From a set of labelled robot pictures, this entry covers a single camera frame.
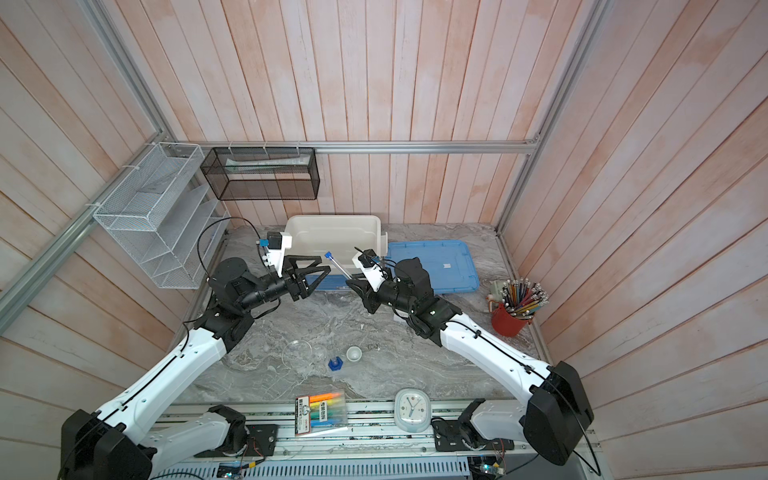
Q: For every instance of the blue plastic bin lid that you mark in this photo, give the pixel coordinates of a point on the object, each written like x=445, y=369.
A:
x=448, y=263

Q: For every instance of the blue capped test tube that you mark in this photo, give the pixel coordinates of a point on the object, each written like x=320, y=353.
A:
x=343, y=271

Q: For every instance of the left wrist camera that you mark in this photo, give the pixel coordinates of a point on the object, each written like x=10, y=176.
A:
x=273, y=250

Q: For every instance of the clear glass petri dish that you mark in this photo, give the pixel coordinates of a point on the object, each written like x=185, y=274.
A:
x=297, y=354

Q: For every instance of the white wire mesh shelf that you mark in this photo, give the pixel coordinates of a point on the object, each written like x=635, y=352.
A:
x=170, y=225

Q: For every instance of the blue hexagonal bottle cap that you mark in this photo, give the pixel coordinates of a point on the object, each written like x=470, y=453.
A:
x=335, y=364

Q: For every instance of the small white round dish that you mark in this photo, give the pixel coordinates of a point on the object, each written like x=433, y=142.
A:
x=354, y=353

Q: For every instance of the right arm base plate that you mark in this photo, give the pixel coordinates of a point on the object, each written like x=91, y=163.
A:
x=456, y=435

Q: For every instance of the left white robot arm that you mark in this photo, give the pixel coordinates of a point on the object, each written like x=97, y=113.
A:
x=114, y=441

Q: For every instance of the colored pencils bundle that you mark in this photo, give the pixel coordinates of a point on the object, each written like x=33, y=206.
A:
x=522, y=298

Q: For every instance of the highlighter marker pack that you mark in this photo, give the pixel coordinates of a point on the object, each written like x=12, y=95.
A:
x=318, y=413

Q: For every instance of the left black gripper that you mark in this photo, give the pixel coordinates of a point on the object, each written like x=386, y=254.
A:
x=290, y=267

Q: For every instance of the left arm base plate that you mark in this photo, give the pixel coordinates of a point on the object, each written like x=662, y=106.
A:
x=258, y=441

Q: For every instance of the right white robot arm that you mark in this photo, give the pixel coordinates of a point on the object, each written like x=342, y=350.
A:
x=550, y=410

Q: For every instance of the white plastic storage bin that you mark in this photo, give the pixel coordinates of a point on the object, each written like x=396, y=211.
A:
x=315, y=235

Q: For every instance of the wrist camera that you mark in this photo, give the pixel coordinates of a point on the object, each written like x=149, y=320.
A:
x=273, y=250
x=372, y=269

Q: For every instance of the white round clock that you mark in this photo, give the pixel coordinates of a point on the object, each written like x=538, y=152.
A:
x=412, y=410

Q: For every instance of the black wire mesh basket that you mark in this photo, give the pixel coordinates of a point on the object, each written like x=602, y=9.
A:
x=262, y=173

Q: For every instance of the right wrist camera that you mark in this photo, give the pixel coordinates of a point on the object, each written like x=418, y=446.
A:
x=372, y=269

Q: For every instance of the red pencil cup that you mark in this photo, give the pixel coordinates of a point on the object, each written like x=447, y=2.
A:
x=504, y=324

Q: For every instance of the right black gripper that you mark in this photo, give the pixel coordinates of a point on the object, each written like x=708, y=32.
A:
x=367, y=294

